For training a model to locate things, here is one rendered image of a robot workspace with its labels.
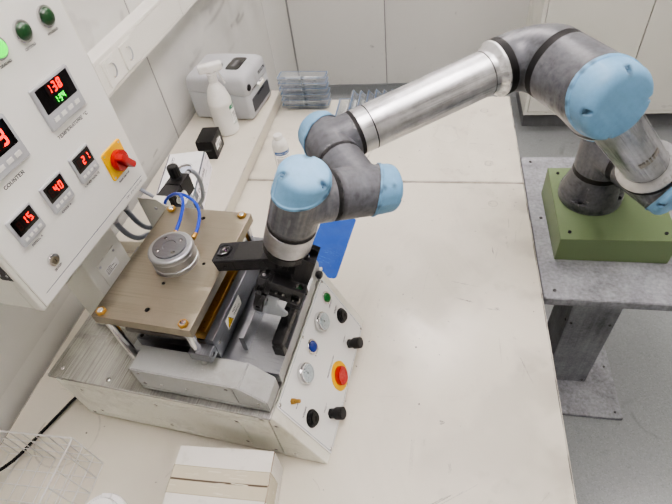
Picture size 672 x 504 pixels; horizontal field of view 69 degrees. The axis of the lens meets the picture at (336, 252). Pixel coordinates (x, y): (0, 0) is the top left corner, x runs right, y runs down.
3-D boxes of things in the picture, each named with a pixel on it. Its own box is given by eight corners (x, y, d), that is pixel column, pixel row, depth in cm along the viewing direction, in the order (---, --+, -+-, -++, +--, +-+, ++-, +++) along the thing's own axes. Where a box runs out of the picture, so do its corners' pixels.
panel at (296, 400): (330, 454, 95) (275, 407, 84) (361, 327, 114) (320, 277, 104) (338, 454, 94) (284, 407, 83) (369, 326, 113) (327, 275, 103)
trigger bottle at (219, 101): (219, 139, 170) (196, 71, 152) (215, 128, 175) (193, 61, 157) (243, 132, 171) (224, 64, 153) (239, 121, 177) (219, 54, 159)
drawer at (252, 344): (139, 359, 93) (121, 336, 88) (188, 273, 108) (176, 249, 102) (283, 385, 86) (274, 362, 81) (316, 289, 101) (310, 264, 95)
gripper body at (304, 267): (297, 314, 82) (311, 272, 72) (249, 297, 81) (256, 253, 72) (310, 279, 86) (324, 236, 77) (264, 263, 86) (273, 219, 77)
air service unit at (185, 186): (166, 245, 109) (140, 194, 98) (194, 202, 118) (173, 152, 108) (187, 247, 107) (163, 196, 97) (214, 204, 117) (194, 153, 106)
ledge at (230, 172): (119, 251, 142) (112, 240, 139) (212, 101, 198) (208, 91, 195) (214, 255, 137) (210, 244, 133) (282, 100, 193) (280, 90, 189)
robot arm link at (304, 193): (348, 187, 63) (286, 194, 59) (329, 240, 71) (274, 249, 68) (326, 146, 67) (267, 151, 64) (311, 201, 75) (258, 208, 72)
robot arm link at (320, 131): (545, -8, 83) (284, 109, 78) (591, 16, 76) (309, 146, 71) (537, 54, 92) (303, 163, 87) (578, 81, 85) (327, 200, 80)
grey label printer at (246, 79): (196, 119, 181) (180, 75, 169) (218, 91, 194) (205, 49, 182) (256, 122, 175) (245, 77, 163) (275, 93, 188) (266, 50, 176)
